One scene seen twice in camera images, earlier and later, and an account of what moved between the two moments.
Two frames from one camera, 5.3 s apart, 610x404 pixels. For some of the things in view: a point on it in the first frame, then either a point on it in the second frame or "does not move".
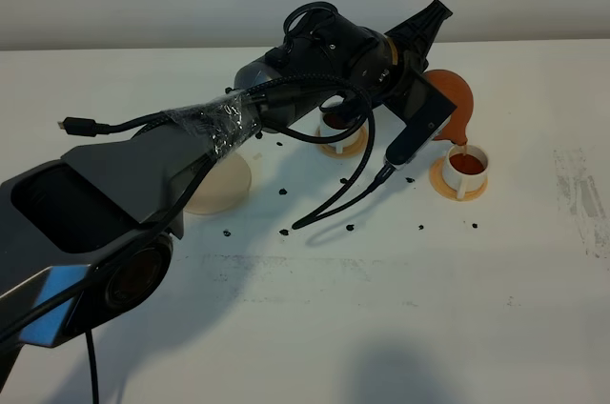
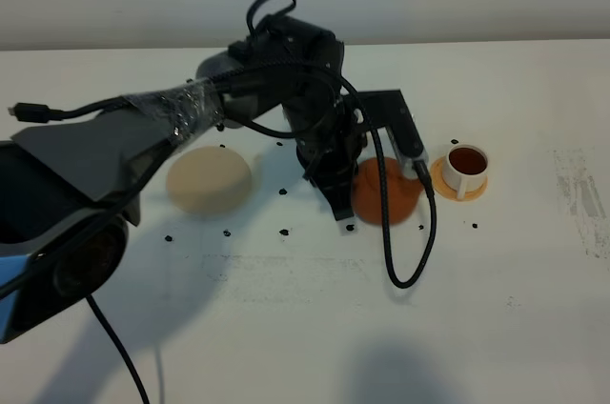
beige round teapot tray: x=225 y=184 does not move
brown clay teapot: x=457 y=91 -> x=402 y=193
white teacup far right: x=465 y=169 does not move
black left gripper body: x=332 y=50 -> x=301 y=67
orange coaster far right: x=440 y=185 does not move
